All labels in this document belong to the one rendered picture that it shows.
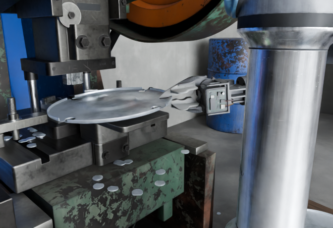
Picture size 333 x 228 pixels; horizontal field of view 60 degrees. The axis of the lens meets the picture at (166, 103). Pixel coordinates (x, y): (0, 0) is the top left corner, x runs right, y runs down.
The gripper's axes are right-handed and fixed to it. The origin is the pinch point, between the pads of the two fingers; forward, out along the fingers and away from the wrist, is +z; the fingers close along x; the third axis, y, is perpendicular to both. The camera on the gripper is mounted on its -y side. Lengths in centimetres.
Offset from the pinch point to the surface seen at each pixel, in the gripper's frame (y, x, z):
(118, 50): -170, -1, 10
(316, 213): -9, 49, -51
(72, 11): -3.5, -21.6, 18.8
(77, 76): -11.8, -5.8, 21.1
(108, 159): 1.8, 13.0, 15.1
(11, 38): -118, -17, 70
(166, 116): 6.6, 2.7, 0.7
